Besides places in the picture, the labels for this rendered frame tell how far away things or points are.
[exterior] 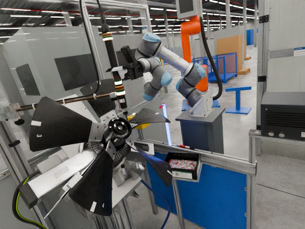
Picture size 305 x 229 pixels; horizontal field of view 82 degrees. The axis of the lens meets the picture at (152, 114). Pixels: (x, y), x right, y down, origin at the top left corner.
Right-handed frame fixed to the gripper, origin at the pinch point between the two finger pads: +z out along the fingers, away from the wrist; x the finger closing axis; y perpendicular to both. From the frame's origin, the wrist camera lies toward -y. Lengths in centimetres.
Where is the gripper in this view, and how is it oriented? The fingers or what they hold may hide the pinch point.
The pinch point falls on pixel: (110, 69)
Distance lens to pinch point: 87.2
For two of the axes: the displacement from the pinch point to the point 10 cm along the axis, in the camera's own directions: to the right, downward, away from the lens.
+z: -6.3, 3.5, -7.0
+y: 1.7, 9.3, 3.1
